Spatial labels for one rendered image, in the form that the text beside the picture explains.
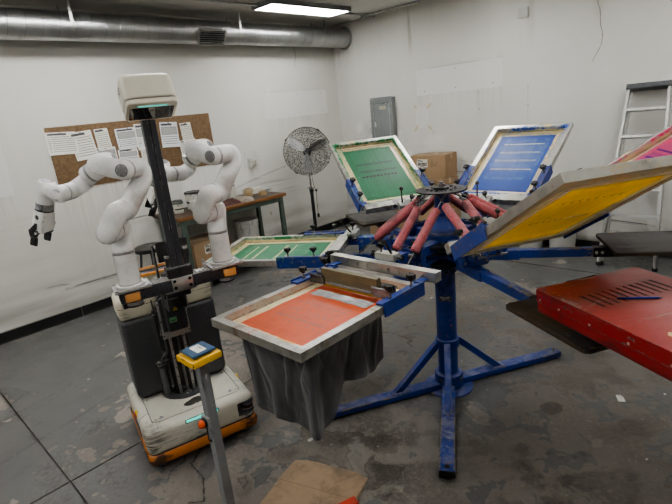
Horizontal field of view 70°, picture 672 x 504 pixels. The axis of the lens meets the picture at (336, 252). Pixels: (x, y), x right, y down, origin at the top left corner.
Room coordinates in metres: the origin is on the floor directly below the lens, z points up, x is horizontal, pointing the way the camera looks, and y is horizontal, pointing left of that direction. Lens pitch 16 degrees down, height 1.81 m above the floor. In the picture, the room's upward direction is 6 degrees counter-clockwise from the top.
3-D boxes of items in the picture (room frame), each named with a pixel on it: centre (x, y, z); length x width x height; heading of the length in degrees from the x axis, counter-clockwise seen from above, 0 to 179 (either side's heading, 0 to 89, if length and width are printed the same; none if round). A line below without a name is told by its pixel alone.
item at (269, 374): (1.83, 0.30, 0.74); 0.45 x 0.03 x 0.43; 45
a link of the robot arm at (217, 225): (2.32, 0.57, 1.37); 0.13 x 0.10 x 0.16; 153
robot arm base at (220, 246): (2.34, 0.58, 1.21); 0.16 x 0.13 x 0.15; 30
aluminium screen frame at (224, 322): (2.04, 0.09, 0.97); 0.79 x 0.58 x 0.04; 135
